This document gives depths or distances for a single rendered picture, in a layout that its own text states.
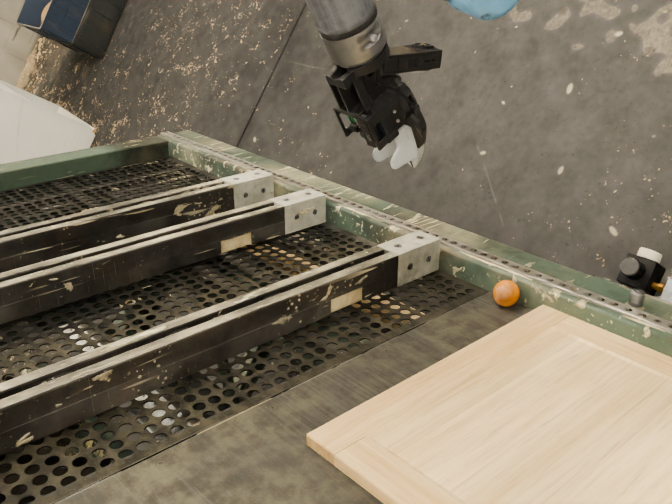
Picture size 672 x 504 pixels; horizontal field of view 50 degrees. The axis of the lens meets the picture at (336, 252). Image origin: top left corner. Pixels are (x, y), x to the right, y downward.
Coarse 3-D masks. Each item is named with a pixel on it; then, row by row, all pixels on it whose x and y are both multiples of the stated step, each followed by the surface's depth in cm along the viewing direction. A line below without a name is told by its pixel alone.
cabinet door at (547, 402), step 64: (576, 320) 126; (448, 384) 107; (512, 384) 108; (576, 384) 108; (640, 384) 108; (320, 448) 94; (384, 448) 94; (448, 448) 94; (512, 448) 94; (576, 448) 94; (640, 448) 95
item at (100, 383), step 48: (432, 240) 144; (288, 288) 126; (336, 288) 128; (384, 288) 138; (144, 336) 109; (192, 336) 109; (240, 336) 116; (0, 384) 97; (48, 384) 97; (96, 384) 100; (144, 384) 106; (0, 432) 93; (48, 432) 98
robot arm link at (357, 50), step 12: (372, 24) 85; (360, 36) 84; (372, 36) 85; (384, 36) 87; (336, 48) 86; (348, 48) 85; (360, 48) 85; (372, 48) 86; (336, 60) 88; (348, 60) 87; (360, 60) 86
